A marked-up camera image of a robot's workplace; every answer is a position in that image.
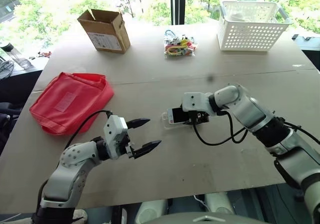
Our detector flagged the white perforated plastic basket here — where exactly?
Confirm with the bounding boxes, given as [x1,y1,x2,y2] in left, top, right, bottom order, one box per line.
[216,0,294,53]

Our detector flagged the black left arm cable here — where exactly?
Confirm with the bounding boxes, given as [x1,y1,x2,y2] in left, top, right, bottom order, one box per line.
[62,110,114,154]

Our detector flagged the white smartphone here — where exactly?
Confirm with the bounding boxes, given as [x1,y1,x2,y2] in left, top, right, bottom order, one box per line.
[166,107,189,125]

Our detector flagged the clear bag of colourful parts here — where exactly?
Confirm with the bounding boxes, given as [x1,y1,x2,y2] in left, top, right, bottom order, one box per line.
[163,29,199,59]

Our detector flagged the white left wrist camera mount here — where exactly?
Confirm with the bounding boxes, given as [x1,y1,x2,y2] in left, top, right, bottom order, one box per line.
[103,115,131,160]

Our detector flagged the small red parts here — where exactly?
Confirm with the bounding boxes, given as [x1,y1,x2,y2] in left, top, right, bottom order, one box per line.
[36,50,53,59]

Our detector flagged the red fabric bag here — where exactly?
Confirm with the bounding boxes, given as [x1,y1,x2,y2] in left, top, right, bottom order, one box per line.
[29,71,115,136]

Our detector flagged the open brown cardboard box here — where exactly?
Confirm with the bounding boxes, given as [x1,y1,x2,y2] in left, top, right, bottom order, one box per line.
[76,8,132,55]

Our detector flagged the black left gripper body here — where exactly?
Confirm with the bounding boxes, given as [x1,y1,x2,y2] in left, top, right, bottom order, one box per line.
[123,129,138,159]

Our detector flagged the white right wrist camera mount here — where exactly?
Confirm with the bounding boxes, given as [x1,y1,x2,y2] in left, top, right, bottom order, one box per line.
[181,92,212,116]

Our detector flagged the grey robot torso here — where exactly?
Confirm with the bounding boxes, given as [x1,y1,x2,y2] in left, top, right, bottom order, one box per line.
[171,210,241,224]

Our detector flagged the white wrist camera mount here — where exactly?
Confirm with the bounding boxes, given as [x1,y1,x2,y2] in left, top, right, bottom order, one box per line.
[103,115,131,160]
[181,92,212,116]

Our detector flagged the white rounded robot leg shell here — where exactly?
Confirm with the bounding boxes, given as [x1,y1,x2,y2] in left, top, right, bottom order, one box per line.
[138,199,169,224]
[204,192,236,215]

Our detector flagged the dark bundle beside table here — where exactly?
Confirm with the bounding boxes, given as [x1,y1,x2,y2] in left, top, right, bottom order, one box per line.
[0,102,26,156]

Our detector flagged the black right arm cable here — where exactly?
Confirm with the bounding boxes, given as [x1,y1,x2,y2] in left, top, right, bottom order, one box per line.
[191,110,320,146]

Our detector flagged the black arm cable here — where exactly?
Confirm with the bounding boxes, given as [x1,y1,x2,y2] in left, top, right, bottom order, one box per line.
[191,110,320,146]
[62,110,114,154]

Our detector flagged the dark desk with small items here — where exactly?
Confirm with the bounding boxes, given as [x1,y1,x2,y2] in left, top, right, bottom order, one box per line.
[290,33,320,74]

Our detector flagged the dark side table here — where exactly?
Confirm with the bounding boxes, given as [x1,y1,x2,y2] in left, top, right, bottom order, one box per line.
[0,49,53,104]

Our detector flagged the thin white cable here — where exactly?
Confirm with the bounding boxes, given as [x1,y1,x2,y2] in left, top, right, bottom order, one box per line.
[193,194,209,210]

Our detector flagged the clear bottle with black cap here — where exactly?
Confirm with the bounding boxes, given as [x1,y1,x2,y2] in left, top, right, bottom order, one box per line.
[0,42,31,70]

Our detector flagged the black window frame post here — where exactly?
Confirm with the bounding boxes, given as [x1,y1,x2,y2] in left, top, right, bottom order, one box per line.
[170,0,187,26]

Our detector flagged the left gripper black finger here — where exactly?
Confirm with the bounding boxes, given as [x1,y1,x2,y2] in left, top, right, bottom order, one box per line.
[124,118,152,130]
[131,140,163,159]

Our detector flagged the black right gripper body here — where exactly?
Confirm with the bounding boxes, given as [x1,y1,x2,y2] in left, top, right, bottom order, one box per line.
[186,110,211,125]

